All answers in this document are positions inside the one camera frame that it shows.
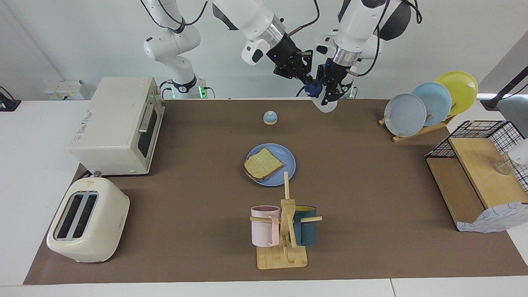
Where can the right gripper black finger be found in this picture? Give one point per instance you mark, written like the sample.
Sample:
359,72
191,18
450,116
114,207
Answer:
307,62
291,73

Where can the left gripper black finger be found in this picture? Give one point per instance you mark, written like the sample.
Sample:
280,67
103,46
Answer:
322,80
341,90

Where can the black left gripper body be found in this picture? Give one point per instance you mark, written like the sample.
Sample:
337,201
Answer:
338,74

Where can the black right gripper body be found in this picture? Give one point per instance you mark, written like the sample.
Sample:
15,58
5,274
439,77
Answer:
286,53

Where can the translucent seasoning bottle blue cap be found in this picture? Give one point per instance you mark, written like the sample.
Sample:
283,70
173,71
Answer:
328,107

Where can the toasted bread slice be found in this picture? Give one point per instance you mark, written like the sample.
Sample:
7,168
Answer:
263,165

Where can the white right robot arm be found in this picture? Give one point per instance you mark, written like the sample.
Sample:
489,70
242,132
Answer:
251,16

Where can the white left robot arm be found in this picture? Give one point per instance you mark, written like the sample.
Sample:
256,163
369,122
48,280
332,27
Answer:
354,24

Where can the grey-blue plate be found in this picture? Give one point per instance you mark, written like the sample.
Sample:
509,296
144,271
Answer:
404,115

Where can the blue round plate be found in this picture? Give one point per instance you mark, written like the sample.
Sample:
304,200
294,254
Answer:
288,161

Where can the light blue plate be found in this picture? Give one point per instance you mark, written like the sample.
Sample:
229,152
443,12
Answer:
437,103

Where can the yellow plate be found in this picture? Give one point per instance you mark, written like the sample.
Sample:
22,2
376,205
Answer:
460,88

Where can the small blue lid wooden knob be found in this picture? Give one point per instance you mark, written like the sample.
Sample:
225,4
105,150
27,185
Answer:
270,119

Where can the wooden dish rack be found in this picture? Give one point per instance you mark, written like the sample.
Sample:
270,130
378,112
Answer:
416,133

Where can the teal mug yellow inside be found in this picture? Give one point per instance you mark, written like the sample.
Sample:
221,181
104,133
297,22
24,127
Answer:
307,233

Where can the pink mug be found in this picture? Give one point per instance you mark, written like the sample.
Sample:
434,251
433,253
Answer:
264,233

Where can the brown table mat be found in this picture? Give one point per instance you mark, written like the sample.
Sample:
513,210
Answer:
198,206

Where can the wooden mug rack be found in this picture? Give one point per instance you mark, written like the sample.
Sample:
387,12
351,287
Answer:
282,258

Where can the clear glass cup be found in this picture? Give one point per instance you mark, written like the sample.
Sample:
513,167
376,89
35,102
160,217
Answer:
503,165

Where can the white rounded object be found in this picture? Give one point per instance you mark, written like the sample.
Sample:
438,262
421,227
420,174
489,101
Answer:
520,152

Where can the white toaster oven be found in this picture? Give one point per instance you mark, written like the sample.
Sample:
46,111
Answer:
107,132

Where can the white grid-pattern cloth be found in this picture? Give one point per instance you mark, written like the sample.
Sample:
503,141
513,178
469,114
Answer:
491,218

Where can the white power strip box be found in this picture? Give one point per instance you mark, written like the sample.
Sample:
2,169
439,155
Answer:
62,90

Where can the cream two-slot toaster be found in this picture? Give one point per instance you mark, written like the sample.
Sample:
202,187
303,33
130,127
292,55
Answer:
107,222

